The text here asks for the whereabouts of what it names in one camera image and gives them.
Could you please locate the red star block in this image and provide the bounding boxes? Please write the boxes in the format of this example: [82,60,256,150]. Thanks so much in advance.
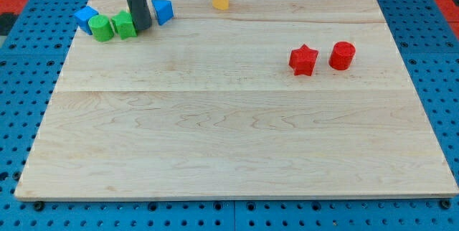
[288,44,319,76]

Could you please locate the green star block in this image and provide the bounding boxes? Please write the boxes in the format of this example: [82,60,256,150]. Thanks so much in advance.
[111,11,137,39]

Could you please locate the light wooden board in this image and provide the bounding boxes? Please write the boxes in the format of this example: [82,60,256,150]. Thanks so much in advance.
[14,0,458,202]

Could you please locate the blue triangle block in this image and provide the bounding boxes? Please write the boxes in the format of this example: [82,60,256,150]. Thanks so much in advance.
[151,0,174,26]

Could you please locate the red cylinder block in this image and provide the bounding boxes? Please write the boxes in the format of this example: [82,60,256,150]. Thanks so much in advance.
[328,41,356,70]

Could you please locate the green cylinder block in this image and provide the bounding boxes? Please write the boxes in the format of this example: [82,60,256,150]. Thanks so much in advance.
[88,14,114,42]

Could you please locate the blue cube block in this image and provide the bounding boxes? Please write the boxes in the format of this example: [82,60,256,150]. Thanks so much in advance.
[73,6,99,35]

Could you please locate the blue perforated base panel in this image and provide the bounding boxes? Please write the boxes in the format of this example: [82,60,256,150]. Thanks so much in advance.
[1,0,458,230]

